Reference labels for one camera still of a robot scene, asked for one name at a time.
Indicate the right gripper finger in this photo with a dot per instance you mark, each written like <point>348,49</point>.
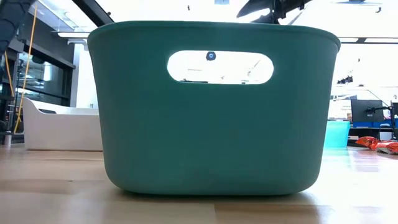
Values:
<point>270,19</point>
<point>261,7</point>

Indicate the orange Reese's pack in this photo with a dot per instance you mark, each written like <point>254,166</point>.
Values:
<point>388,148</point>
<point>368,143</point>

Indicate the white plastic bin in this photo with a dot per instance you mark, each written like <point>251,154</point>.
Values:
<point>62,130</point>

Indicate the black track lights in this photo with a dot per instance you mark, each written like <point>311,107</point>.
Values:
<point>345,80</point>

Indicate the black computer monitor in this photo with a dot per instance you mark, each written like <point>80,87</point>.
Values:
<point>367,110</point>

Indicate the green plastic bin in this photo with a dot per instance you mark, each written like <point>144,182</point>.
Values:
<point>337,133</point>
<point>202,140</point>

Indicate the blue desk divider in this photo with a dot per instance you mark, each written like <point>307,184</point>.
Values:
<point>363,124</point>

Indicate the ceiling light panel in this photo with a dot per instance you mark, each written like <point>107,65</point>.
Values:
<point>73,35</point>

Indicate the black shelving rack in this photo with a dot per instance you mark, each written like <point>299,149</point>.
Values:
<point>67,87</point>

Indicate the small black round camera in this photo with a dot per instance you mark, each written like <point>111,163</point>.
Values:
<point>211,56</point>

